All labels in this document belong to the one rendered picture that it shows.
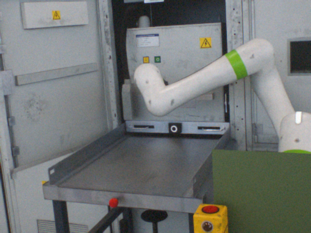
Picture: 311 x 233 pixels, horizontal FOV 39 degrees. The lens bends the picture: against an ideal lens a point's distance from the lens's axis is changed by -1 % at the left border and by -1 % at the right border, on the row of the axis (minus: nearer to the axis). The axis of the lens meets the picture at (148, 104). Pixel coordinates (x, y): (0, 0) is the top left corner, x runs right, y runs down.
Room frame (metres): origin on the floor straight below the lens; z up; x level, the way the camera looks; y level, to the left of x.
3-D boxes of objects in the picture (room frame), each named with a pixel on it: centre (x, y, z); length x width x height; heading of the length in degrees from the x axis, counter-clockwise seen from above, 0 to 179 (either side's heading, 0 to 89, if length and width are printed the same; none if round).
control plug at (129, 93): (2.13, 0.09, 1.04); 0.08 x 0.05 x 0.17; 159
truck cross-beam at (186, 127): (2.13, -0.13, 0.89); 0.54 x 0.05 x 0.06; 69
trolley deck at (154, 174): (1.76, 0.01, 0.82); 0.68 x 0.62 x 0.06; 159
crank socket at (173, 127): (2.10, -0.12, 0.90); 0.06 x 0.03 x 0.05; 69
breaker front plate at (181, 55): (2.12, -0.13, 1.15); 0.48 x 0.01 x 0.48; 69
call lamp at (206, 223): (1.09, -0.13, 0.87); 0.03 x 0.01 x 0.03; 69
